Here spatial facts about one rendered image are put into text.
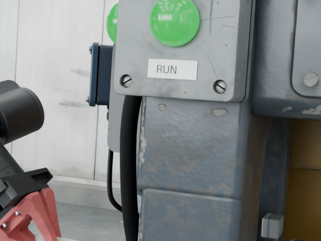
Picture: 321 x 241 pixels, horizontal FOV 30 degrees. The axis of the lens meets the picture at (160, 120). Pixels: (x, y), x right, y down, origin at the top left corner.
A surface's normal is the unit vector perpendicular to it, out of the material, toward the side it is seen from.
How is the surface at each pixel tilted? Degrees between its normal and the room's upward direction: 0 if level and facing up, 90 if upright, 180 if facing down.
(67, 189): 90
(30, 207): 105
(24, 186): 44
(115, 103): 90
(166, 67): 90
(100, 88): 90
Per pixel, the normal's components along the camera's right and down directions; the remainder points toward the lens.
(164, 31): -0.47, 0.46
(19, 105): 0.58, -0.48
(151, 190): -0.32, -0.17
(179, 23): 0.11, 0.22
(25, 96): 0.45, -0.65
